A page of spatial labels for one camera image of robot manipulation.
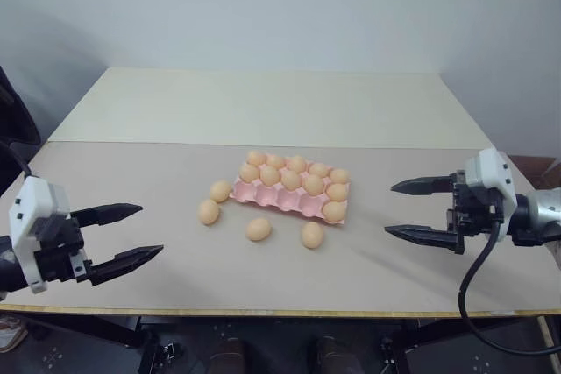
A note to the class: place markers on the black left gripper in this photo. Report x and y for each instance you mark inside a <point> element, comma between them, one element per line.
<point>59,244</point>

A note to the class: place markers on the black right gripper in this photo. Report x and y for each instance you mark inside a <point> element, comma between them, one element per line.
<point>475,212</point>

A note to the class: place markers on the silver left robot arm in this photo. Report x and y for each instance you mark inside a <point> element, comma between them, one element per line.
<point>9,275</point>

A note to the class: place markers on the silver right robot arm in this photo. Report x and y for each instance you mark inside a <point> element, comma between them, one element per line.
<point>543,212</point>

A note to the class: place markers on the pink egg tray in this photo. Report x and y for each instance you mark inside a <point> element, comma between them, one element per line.
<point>280,199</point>

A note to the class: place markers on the brown egg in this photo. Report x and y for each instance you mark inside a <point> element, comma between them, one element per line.
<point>258,229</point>
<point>334,211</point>
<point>337,192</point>
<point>291,179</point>
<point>297,164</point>
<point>318,169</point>
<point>275,161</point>
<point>208,211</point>
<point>220,190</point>
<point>250,172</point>
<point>339,175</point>
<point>256,158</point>
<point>312,234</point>
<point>313,184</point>
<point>269,175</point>

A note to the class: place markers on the brown cardboard box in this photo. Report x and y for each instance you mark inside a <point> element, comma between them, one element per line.
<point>537,168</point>

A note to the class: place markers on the black chair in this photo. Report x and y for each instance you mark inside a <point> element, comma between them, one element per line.
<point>17,124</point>

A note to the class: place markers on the black plate with white marks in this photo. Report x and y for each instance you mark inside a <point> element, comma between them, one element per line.
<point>482,356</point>

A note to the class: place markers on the light wooden strip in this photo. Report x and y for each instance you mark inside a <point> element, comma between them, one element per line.
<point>550,341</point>

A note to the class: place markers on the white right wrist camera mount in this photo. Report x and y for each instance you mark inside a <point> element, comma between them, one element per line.
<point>488,172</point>

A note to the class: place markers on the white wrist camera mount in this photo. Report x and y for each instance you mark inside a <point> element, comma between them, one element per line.
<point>33,201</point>
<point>488,172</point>

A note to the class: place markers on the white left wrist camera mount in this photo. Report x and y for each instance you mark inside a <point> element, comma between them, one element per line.
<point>33,201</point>

